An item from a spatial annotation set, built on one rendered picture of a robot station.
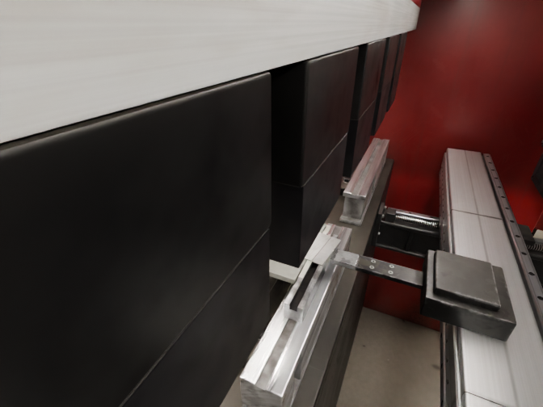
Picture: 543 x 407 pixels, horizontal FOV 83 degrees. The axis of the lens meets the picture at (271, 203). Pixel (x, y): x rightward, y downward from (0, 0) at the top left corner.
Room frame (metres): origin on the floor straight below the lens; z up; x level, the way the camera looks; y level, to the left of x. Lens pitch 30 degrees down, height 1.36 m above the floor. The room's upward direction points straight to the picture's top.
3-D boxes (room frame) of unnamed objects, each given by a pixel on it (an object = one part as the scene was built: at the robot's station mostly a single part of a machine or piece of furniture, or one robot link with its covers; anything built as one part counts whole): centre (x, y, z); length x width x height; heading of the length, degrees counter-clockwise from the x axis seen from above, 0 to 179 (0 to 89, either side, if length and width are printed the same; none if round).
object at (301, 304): (0.41, -0.07, 0.99); 0.20 x 0.03 x 0.03; 155
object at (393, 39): (0.65, -0.18, 1.26); 0.15 x 0.09 x 0.17; 155
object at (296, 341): (0.39, -0.07, 0.92); 0.39 x 0.06 x 0.10; 155
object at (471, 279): (0.37, -0.23, 1.01); 0.26 x 0.12 x 0.05; 65
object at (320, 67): (0.28, -0.02, 1.26); 0.15 x 0.09 x 0.17; 155
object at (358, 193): (0.94, -0.32, 0.92); 0.50 x 0.06 x 0.10; 155
